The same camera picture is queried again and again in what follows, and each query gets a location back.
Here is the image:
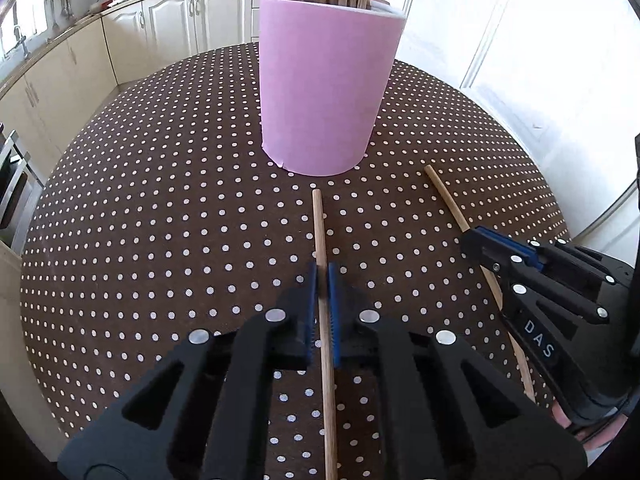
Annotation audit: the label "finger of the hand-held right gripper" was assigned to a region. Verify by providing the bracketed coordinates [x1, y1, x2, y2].
[479, 226, 620, 287]
[460, 229, 612, 325]

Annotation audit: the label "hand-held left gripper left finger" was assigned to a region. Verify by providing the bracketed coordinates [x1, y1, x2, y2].
[57, 261, 321, 480]

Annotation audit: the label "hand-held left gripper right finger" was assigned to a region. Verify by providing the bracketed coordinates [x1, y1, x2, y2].
[326, 262, 588, 480]

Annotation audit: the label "single wooden chopstick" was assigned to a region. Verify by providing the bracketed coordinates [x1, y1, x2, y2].
[424, 164, 537, 403]
[311, 189, 340, 480]

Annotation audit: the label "pink cup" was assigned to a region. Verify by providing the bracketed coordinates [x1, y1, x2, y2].
[258, 0, 407, 177]

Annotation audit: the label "person's right hand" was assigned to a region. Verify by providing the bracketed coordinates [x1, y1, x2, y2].
[552, 404, 626, 453]

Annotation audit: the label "white panelled door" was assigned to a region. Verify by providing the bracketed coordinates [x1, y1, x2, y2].
[380, 0, 640, 241]

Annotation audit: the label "cream lower cabinets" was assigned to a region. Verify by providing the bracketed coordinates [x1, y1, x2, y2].
[0, 0, 261, 126]

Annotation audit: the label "metal rack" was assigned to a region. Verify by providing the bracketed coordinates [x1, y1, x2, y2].
[0, 122, 45, 256]

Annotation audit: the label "sink faucet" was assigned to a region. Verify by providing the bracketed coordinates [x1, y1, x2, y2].
[11, 24, 31, 56]

